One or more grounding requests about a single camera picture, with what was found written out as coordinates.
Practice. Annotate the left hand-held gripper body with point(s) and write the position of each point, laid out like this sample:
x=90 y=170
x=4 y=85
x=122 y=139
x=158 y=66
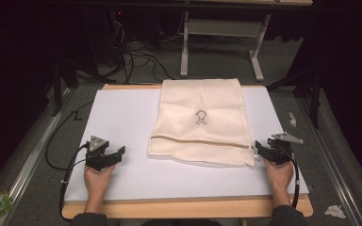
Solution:
x=95 y=153

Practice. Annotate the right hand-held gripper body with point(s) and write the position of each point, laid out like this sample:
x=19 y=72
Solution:
x=283 y=152

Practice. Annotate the cream mesh laundry bag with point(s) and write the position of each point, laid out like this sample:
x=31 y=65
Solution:
x=201 y=103

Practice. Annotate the person's left hand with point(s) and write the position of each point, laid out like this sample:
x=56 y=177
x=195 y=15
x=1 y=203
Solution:
x=95 y=182

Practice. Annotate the person's right hand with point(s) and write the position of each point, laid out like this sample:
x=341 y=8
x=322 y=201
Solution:
x=281 y=177

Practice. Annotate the white table mat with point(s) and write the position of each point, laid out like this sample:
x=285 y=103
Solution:
x=122 y=119

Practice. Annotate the small white paper scrap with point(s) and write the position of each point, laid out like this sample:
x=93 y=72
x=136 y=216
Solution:
x=292 y=120

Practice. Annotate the black metal stand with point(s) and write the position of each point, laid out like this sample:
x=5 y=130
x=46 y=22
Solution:
x=315 y=94
x=57 y=84

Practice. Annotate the crumpled white tissue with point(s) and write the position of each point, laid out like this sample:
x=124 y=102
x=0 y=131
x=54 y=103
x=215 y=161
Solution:
x=335 y=212

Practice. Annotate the aluminium floor rail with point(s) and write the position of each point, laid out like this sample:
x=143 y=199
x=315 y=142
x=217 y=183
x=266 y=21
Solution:
x=330 y=160
x=31 y=160

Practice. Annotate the white metal desk frame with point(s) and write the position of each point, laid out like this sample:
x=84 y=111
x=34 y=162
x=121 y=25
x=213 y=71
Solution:
x=223 y=28

